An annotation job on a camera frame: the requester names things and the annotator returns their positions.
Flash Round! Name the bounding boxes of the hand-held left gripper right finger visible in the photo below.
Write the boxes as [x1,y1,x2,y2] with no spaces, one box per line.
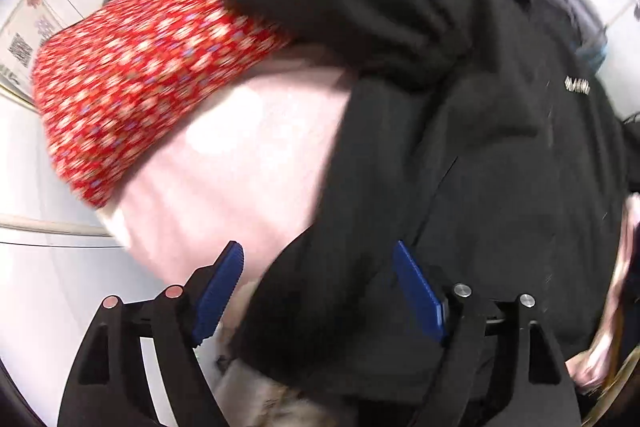
[391,240,583,427]

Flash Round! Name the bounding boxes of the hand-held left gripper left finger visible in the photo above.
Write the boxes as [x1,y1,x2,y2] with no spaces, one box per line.
[57,241,245,427]

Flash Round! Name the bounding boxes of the black jacket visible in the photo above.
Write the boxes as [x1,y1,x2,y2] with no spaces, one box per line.
[218,0,637,427]

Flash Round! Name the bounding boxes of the pale pink bed sheet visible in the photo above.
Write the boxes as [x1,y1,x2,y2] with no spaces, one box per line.
[97,0,363,290]

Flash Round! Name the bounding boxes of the red floral cloth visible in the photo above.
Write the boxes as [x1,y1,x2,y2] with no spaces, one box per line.
[31,0,357,208]

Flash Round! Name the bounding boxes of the wall poster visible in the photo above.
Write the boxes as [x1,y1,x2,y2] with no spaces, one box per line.
[0,0,69,108]

